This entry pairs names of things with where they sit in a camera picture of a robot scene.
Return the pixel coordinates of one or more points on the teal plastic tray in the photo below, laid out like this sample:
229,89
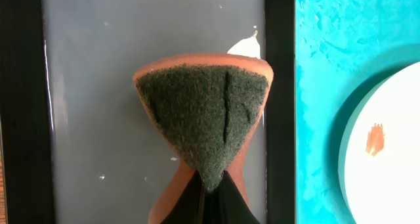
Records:
343,48

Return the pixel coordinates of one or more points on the light blue plate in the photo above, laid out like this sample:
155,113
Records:
379,155

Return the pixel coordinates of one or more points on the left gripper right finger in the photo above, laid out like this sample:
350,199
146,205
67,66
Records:
229,207

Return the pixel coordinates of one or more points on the black water tray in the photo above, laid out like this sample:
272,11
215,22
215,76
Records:
77,144

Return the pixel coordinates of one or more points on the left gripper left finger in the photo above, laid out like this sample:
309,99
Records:
189,207

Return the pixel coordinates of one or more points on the green orange sponge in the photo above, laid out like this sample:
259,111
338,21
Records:
207,107

